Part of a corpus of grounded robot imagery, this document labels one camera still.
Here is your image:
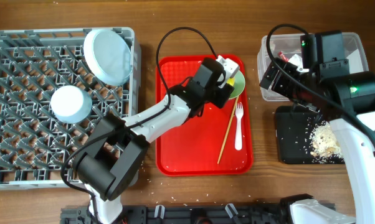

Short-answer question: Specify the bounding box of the red snack wrapper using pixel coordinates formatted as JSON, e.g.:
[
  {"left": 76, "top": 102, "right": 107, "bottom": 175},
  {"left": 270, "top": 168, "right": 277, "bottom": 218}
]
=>
[{"left": 278, "top": 52, "right": 289, "bottom": 62}]

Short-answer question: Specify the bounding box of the rice food scraps pile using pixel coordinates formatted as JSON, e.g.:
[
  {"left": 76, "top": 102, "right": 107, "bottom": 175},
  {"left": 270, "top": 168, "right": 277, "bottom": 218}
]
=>
[{"left": 305, "top": 121, "right": 344, "bottom": 164}]

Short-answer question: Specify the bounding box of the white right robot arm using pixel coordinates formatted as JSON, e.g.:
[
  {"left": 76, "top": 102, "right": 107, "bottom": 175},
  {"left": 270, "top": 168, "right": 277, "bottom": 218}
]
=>
[{"left": 260, "top": 30, "right": 375, "bottom": 223}]

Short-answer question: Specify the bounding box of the grey dishwasher rack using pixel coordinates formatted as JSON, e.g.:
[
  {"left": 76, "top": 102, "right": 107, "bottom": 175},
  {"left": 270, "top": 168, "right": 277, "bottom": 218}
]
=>
[{"left": 0, "top": 27, "right": 141, "bottom": 190}]

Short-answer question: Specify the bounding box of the white plastic fork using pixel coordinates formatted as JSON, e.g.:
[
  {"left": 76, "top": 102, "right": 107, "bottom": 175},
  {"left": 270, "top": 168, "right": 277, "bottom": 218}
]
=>
[{"left": 234, "top": 102, "right": 244, "bottom": 151}]

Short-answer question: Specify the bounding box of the red plastic tray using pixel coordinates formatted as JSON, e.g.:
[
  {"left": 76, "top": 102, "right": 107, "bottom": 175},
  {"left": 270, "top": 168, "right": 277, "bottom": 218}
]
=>
[{"left": 154, "top": 54, "right": 254, "bottom": 177}]

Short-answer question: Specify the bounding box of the wooden chopstick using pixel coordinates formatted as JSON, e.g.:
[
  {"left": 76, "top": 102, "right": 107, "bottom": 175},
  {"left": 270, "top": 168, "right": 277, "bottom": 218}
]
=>
[{"left": 217, "top": 96, "right": 239, "bottom": 164}]

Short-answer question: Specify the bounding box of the green bowl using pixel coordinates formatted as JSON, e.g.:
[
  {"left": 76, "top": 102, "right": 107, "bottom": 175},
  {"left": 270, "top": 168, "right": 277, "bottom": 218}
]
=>
[{"left": 229, "top": 71, "right": 245, "bottom": 100}]

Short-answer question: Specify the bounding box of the black waste tray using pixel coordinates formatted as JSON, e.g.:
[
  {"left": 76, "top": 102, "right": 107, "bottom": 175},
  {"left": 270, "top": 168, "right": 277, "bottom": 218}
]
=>
[{"left": 275, "top": 106, "right": 344, "bottom": 165}]

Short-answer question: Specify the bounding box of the clear plastic bin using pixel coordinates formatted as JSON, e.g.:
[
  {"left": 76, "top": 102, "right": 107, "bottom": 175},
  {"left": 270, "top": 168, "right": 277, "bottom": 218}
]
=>
[{"left": 257, "top": 32, "right": 369, "bottom": 101}]

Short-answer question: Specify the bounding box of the light blue plate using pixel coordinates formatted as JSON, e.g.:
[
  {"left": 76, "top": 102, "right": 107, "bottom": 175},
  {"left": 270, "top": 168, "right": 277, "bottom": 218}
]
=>
[{"left": 83, "top": 29, "right": 131, "bottom": 86}]

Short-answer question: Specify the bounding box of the light blue small bowl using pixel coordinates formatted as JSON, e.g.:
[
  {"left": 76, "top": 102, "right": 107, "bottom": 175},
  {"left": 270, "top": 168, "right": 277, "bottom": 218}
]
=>
[{"left": 50, "top": 85, "right": 93, "bottom": 124}]

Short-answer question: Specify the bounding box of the white napkin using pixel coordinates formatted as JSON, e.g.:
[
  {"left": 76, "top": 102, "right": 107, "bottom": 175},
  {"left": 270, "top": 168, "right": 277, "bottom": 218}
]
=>
[{"left": 288, "top": 54, "right": 303, "bottom": 68}]

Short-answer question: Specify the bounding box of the yellow plastic cup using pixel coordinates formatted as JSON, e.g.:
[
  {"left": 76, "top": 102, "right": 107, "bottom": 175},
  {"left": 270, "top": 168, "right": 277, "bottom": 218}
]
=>
[{"left": 226, "top": 78, "right": 235, "bottom": 86}]

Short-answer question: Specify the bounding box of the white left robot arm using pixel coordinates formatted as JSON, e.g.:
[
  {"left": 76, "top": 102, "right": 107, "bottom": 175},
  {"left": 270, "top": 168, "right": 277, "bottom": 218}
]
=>
[{"left": 72, "top": 56, "right": 240, "bottom": 223}]

